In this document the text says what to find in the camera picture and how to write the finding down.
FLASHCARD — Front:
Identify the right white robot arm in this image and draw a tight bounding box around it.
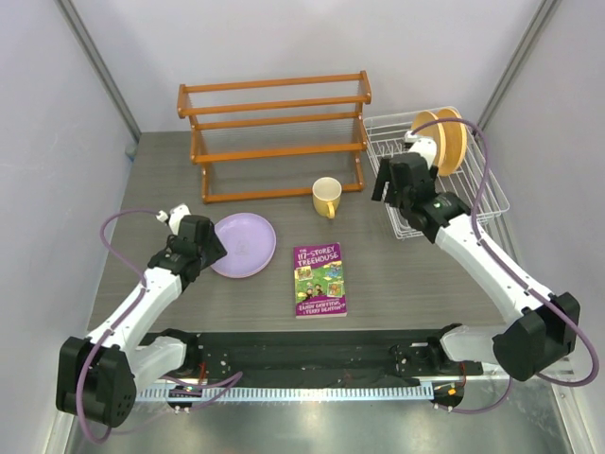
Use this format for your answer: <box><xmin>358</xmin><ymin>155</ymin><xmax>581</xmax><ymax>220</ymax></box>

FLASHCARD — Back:
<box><xmin>372</xmin><ymin>152</ymin><xmax>580</xmax><ymax>381</ymax></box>

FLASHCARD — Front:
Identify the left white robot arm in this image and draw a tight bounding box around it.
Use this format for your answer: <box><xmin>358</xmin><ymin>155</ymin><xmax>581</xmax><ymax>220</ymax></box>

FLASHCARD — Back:
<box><xmin>56</xmin><ymin>204</ymin><xmax>227</xmax><ymax>428</ymax></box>

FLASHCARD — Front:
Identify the orange wooden shelf rack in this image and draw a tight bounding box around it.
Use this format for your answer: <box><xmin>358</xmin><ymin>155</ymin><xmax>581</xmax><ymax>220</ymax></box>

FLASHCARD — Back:
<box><xmin>177</xmin><ymin>71</ymin><xmax>372</xmax><ymax>203</ymax></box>

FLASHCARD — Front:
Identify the yellow mug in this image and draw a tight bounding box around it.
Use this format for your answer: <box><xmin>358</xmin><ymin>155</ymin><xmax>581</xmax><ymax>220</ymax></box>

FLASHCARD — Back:
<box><xmin>312</xmin><ymin>177</ymin><xmax>342</xmax><ymax>219</ymax></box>

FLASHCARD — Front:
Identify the white wire dish rack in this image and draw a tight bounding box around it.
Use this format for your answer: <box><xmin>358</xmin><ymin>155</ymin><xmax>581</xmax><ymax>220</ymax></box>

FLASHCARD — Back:
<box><xmin>363</xmin><ymin>112</ymin><xmax>510</xmax><ymax>240</ymax></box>

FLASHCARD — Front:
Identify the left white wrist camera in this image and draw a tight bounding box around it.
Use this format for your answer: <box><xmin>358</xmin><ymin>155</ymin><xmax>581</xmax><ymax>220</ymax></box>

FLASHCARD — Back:
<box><xmin>155</xmin><ymin>203</ymin><xmax>191</xmax><ymax>235</ymax></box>

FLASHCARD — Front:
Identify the white slotted cable duct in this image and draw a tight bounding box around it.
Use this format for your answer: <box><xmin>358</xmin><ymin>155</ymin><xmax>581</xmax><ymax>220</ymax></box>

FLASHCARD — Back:
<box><xmin>136</xmin><ymin>382</ymin><xmax>434</xmax><ymax>403</ymax></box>

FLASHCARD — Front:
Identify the purple cable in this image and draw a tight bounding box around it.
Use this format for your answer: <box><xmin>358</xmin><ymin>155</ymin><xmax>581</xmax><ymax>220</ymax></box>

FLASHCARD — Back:
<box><xmin>405</xmin><ymin>117</ymin><xmax>601</xmax><ymax>387</ymax></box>
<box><xmin>75</xmin><ymin>207</ymin><xmax>164</xmax><ymax>444</ymax></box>

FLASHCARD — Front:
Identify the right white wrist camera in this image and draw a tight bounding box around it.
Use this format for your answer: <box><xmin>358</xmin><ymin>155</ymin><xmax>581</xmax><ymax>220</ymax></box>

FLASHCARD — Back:
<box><xmin>404</xmin><ymin>131</ymin><xmax>438</xmax><ymax>168</ymax></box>

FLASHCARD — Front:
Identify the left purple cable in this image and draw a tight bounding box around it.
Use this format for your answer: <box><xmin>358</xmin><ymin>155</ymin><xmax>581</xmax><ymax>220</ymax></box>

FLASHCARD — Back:
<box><xmin>75</xmin><ymin>207</ymin><xmax>164</xmax><ymax>444</ymax></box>

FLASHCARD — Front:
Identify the yellow plate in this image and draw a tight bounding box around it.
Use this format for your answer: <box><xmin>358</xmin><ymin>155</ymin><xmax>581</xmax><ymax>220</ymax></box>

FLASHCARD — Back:
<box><xmin>439</xmin><ymin>121</ymin><xmax>468</xmax><ymax>177</ymax></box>
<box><xmin>410</xmin><ymin>111</ymin><xmax>445</xmax><ymax>144</ymax></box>

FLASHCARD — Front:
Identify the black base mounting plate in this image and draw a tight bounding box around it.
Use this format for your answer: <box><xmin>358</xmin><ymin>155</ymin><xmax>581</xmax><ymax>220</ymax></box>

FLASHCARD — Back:
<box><xmin>172</xmin><ymin>329</ymin><xmax>483</xmax><ymax>389</ymax></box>

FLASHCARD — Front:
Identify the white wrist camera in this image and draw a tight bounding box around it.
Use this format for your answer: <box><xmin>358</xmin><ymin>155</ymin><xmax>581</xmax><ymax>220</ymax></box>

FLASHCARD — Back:
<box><xmin>155</xmin><ymin>203</ymin><xmax>191</xmax><ymax>235</ymax></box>
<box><xmin>404</xmin><ymin>131</ymin><xmax>438</xmax><ymax>168</ymax></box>

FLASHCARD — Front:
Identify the purple treehouse book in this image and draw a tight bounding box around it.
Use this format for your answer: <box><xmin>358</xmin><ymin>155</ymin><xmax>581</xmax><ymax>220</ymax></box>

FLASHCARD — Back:
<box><xmin>293</xmin><ymin>242</ymin><xmax>348</xmax><ymax>319</ymax></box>

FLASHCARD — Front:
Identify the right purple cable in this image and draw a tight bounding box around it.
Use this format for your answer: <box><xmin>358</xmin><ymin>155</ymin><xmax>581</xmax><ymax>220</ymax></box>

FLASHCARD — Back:
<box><xmin>405</xmin><ymin>117</ymin><xmax>601</xmax><ymax>387</ymax></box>

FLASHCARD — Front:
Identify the purple plate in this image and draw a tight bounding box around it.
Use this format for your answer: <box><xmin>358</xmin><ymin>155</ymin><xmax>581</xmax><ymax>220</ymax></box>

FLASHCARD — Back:
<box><xmin>211</xmin><ymin>213</ymin><xmax>276</xmax><ymax>279</ymax></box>

